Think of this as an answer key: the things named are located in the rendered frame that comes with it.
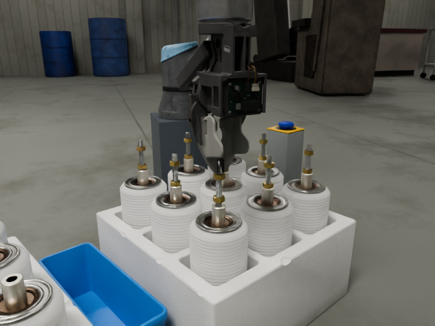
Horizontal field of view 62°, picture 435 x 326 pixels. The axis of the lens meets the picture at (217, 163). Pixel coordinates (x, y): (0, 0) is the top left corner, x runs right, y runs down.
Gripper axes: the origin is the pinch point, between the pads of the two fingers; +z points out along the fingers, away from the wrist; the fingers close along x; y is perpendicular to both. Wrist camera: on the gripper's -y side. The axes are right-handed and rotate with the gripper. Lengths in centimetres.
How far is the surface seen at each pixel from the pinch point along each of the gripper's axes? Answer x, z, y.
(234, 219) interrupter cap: 2.3, 9.6, 1.5
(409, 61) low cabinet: 604, 11, -388
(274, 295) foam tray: 7.2, 22.4, 6.8
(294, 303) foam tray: 12.7, 27.1, 5.5
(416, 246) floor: 64, 35, -4
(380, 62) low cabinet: 542, 12, -399
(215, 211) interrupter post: -1.0, 7.5, 1.1
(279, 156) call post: 32.3, 10.5, -25.3
